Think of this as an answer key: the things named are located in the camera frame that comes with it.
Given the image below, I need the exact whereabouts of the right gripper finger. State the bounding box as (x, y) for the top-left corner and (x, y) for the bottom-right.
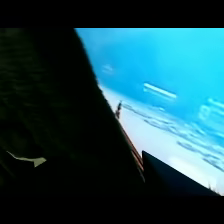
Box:
(141, 150), (220, 197)

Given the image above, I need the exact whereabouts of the dark green garment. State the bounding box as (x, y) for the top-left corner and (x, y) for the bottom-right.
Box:
(0, 27), (146, 197)

